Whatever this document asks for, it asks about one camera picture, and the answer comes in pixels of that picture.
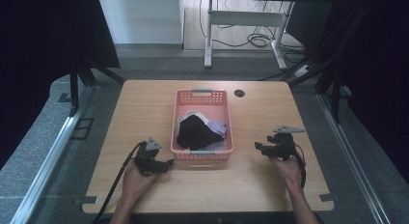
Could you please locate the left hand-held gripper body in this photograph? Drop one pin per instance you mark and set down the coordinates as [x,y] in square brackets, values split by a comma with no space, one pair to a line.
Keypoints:
[147,159]

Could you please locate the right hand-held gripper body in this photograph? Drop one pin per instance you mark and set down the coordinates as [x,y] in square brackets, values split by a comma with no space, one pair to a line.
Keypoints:
[283,144]

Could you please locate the person's left hand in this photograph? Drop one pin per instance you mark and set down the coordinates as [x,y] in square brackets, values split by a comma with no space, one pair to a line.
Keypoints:
[136,182]

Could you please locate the person's right hand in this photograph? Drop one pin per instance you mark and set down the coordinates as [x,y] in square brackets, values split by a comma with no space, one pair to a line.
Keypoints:
[287,171]

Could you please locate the black cloth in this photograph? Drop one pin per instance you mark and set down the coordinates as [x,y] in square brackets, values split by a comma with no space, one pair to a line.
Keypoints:
[196,134]

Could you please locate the lavender cloth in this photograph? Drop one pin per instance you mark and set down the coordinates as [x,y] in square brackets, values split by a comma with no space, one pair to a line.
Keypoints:
[218,126]

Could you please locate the white cloth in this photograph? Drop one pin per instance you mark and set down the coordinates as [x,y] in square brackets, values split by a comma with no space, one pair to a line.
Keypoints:
[188,115]

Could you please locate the pink plastic basket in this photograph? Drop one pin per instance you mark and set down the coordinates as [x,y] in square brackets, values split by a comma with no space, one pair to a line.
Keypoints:
[222,105]

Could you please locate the white power strip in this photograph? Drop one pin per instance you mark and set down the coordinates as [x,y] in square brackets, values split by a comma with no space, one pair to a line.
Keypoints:
[303,70]

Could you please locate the black metal stand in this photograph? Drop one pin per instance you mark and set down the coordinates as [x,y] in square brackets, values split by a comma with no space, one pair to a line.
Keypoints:
[336,89]
[74,85]

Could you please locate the black curtain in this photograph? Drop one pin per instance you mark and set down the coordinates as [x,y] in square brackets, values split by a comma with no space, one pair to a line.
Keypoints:
[379,72]
[38,56]

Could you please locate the aluminium floor rail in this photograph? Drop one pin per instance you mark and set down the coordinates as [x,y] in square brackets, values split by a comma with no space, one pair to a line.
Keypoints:
[48,159]
[350,153]

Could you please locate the white desk frame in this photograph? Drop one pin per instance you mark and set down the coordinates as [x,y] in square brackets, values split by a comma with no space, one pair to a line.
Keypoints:
[244,18]

